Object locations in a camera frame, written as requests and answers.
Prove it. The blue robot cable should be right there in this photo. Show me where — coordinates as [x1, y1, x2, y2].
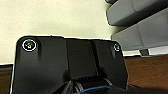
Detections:
[77, 86, 112, 93]

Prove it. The grey bin with blue lid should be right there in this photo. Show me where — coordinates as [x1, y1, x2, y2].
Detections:
[111, 16, 168, 56]

